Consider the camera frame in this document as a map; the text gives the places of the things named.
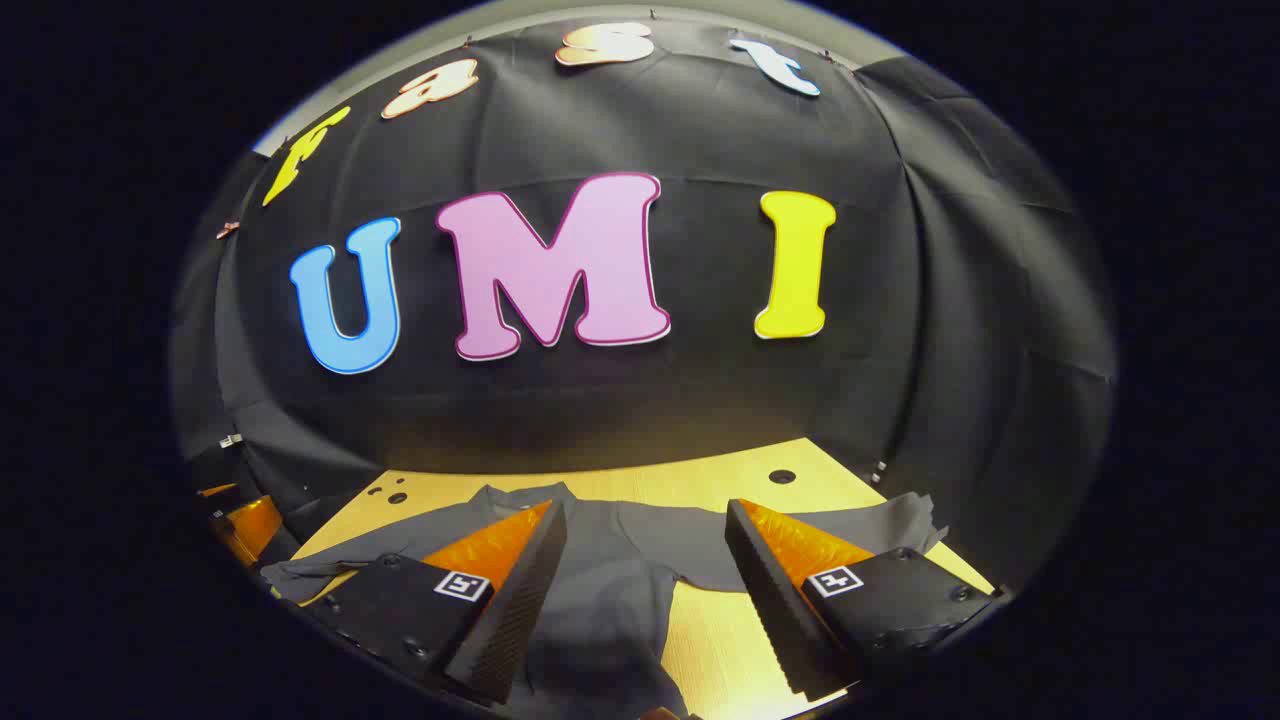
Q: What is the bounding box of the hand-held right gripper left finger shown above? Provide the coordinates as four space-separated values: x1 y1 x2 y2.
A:
318 498 569 706

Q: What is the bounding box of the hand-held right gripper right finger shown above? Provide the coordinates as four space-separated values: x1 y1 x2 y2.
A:
724 498 1004 703

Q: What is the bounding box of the gray button-up shirt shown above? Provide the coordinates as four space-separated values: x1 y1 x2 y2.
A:
260 482 949 720

